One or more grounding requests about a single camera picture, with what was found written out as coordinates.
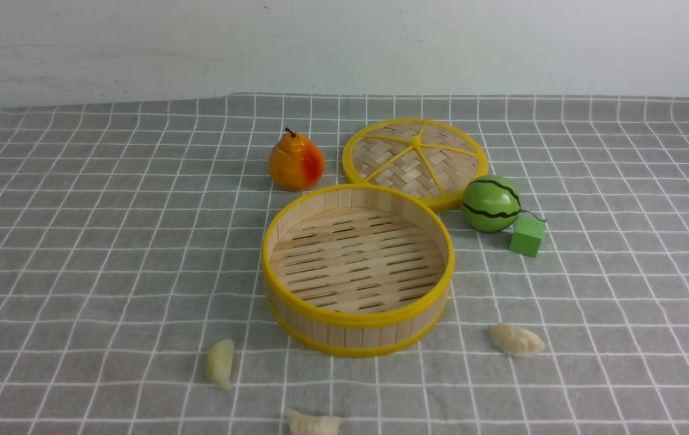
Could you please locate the pale green dumpling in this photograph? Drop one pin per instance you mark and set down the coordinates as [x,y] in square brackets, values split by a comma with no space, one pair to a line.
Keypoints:
[218,364]

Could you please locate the white dumpling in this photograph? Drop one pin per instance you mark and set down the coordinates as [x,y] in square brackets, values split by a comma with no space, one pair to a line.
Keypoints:
[302,424]
[515,341]

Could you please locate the white dumpling front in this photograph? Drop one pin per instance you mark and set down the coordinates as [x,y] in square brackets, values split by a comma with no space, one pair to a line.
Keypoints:
[302,424]

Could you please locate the yellow rimmed bamboo steamer tray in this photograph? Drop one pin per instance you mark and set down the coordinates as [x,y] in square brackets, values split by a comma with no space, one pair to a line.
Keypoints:
[357,271]

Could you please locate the woven bamboo steamer lid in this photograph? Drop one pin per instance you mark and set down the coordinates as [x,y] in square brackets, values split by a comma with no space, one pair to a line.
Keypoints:
[427,159]

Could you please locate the orange toy pear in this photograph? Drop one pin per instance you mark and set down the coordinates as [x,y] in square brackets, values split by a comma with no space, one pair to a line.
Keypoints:
[295,163]

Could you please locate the green toy watermelon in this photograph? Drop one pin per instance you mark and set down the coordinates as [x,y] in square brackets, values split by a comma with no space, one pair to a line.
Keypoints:
[490,203]

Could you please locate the green wooden cube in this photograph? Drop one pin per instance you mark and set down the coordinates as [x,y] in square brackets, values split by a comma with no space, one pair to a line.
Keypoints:
[527,236]

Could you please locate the grey checked tablecloth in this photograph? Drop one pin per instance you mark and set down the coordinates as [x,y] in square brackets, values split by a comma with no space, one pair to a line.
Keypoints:
[129,245]

